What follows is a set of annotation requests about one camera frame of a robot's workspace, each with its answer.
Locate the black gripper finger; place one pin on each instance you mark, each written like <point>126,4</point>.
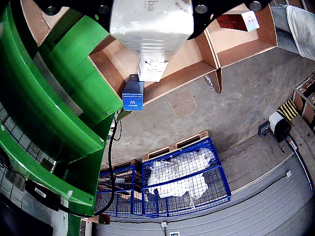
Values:
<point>81,7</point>
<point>209,12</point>

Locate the tall white carton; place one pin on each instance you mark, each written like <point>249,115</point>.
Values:
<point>150,27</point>

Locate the large cardboard tray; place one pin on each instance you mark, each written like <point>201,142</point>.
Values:
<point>34,24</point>

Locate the open cardboard box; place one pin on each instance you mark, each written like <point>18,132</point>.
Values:
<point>246,46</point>

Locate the cardboard box with flap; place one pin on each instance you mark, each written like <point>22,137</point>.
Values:
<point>187,64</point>

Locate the light blue white carton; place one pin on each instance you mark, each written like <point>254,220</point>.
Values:
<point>231,22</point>

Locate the crumpled clear plastic scrap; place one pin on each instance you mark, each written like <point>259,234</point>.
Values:
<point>209,82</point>

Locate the cow print white carton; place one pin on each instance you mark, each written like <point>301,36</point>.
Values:
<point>150,73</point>

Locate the person in grey jeans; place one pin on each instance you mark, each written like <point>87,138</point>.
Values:
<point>300,29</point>

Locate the green machine housing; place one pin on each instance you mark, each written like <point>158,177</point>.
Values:
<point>49,98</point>

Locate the dark blue carton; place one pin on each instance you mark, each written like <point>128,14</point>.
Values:
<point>133,100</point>

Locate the yellow black striped guard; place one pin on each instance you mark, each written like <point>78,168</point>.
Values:
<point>288,110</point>

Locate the brown storage shelves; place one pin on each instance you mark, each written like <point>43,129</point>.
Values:
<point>306,100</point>

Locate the white and black gate motor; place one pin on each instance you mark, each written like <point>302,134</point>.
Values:
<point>280,125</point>

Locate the wooden pallet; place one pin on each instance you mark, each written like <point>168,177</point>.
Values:
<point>123,164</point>
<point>172,146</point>

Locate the white plastic sheeting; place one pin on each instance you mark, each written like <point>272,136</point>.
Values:
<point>177,169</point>

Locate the blue mesh cage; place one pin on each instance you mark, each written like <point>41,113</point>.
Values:
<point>128,204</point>
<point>214,182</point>

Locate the black device with label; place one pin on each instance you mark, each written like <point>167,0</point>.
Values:
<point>41,194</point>

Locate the grey sectional roller door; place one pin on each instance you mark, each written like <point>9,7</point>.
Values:
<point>246,216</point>

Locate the curved door rail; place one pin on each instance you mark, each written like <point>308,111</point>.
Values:
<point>301,159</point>

